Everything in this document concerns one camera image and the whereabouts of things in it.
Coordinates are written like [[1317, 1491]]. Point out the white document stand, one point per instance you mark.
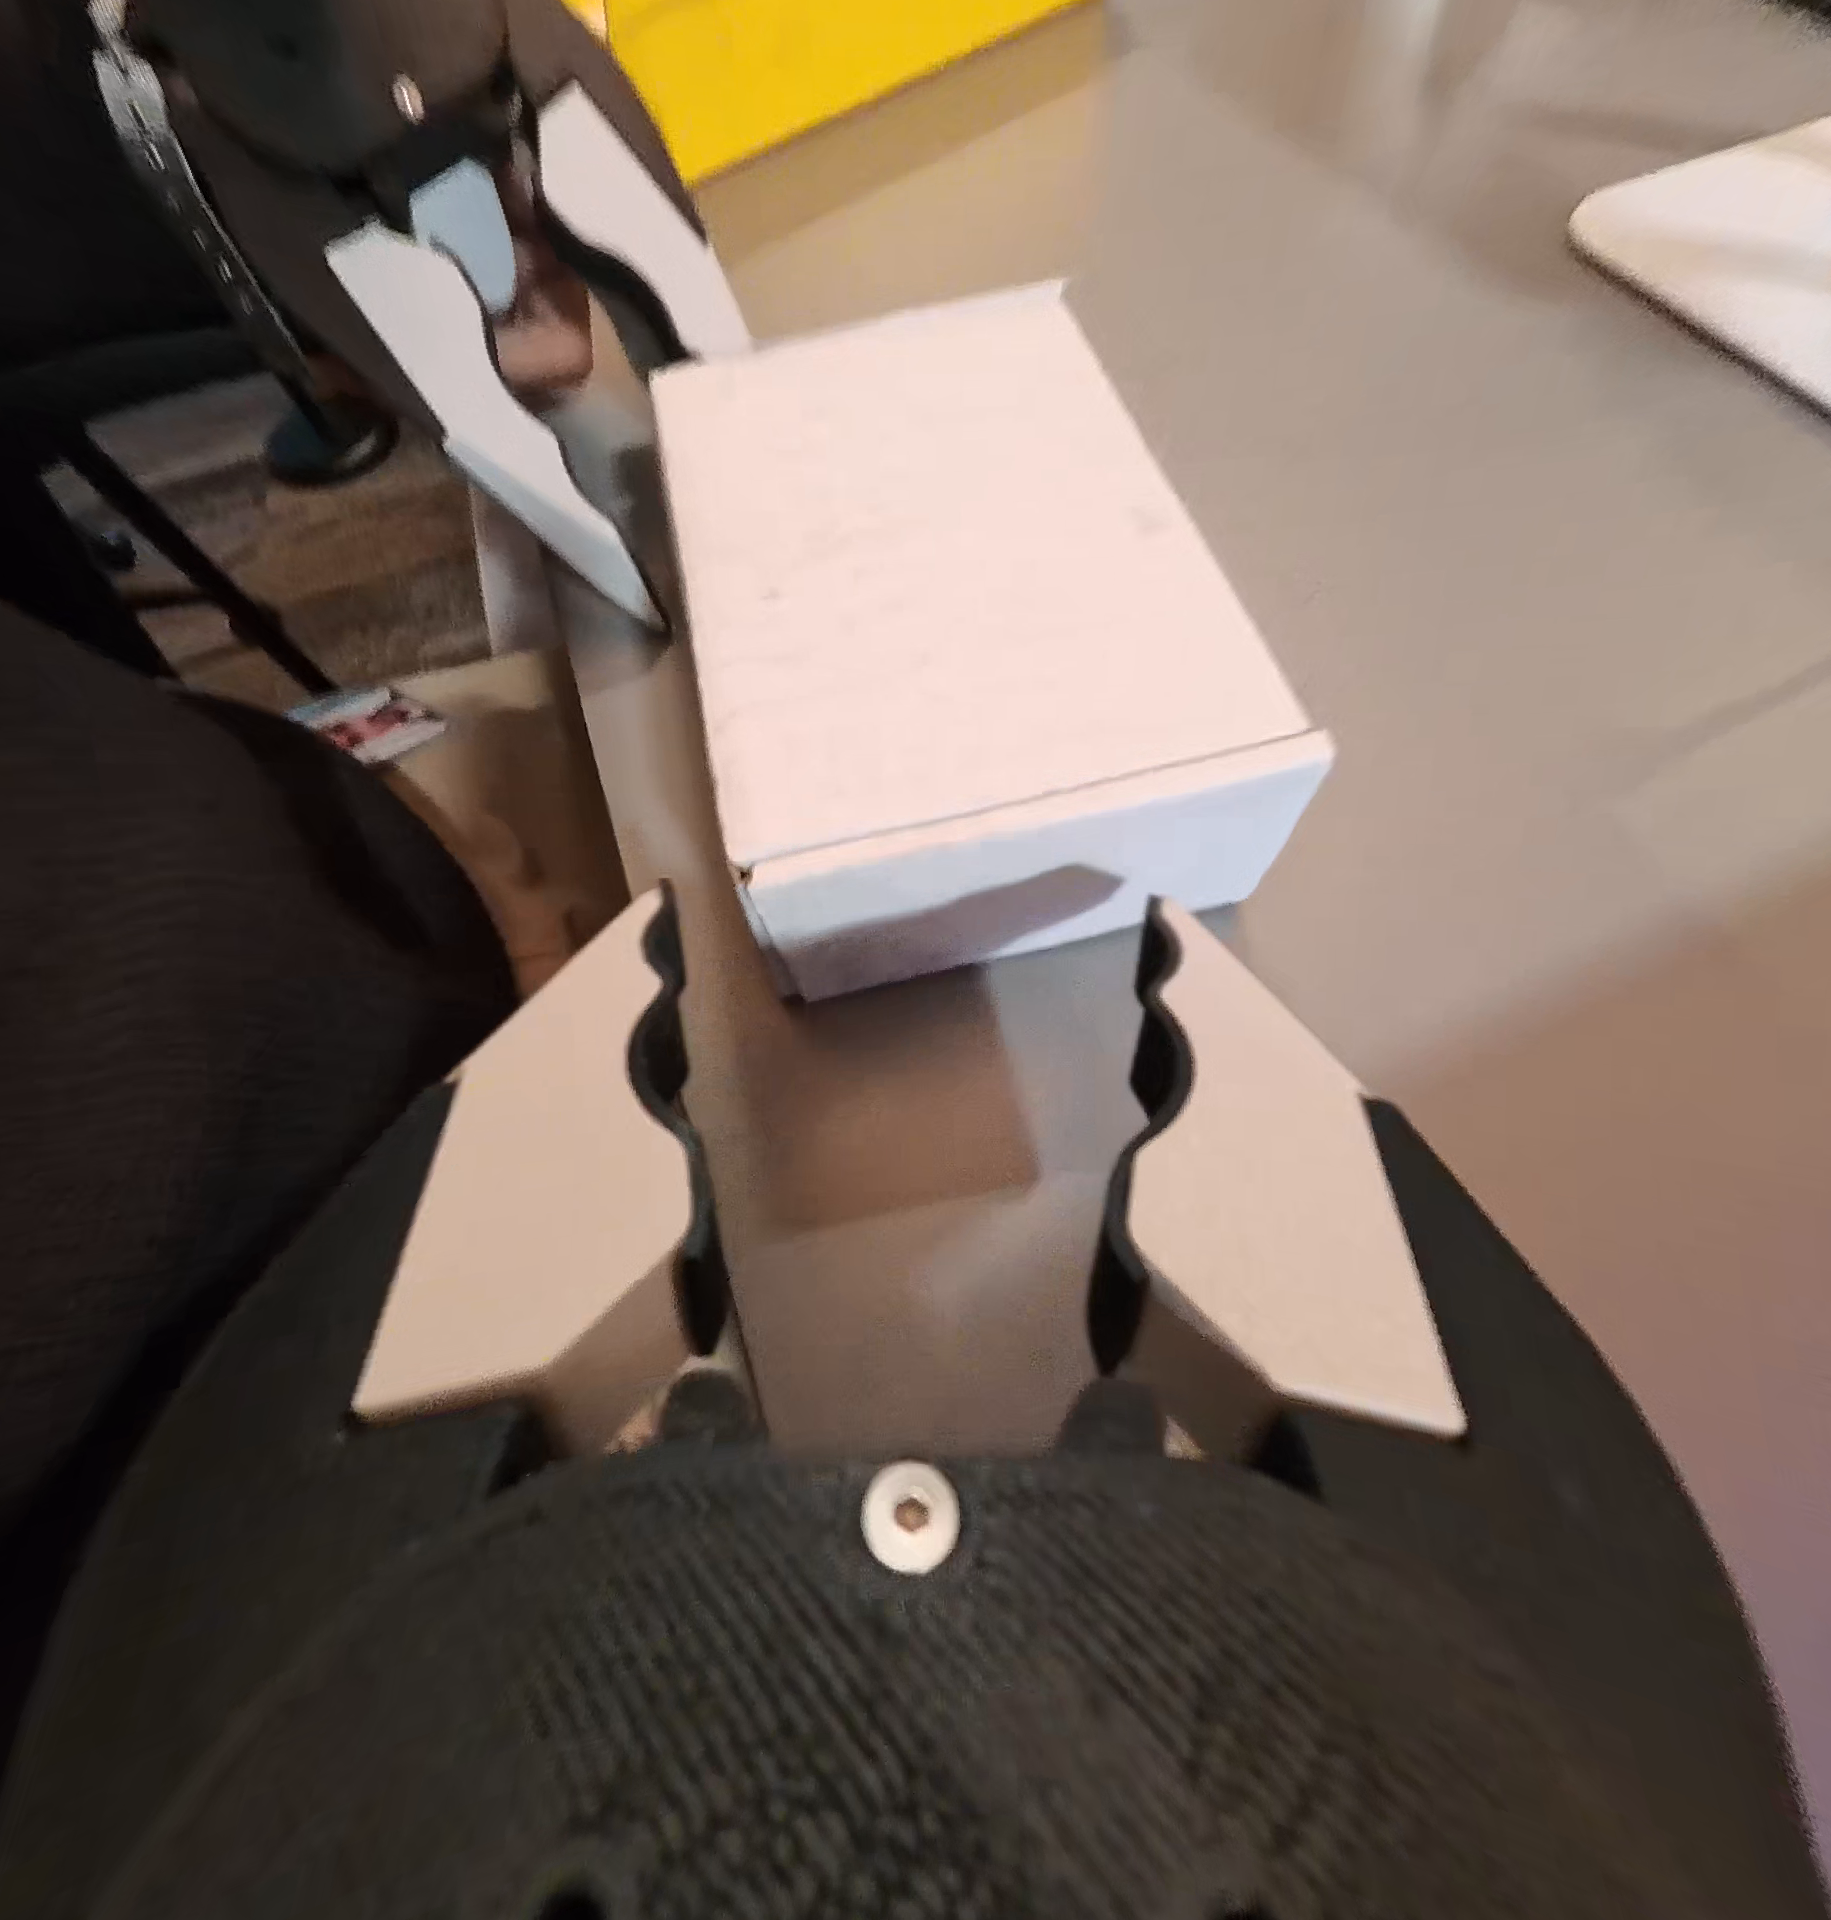
[[1755, 255]]

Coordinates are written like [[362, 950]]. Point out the person's black knitted sweater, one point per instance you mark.
[[150, 975]]

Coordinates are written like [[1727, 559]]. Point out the person's tan trouser leg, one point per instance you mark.
[[524, 840]]

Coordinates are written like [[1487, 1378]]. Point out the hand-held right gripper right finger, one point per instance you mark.
[[1275, 1230]]

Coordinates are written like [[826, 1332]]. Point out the white cardboard mailer box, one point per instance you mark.
[[930, 570]]

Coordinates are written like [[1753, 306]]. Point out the small printed card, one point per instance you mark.
[[374, 723]]

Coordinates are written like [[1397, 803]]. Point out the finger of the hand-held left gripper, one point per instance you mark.
[[434, 360], [630, 211]]

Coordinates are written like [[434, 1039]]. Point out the black office chair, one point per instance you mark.
[[134, 495]]

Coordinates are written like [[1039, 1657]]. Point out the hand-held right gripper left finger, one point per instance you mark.
[[540, 1230]]

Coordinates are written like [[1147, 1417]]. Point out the yellow plastic bin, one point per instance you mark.
[[826, 75]]

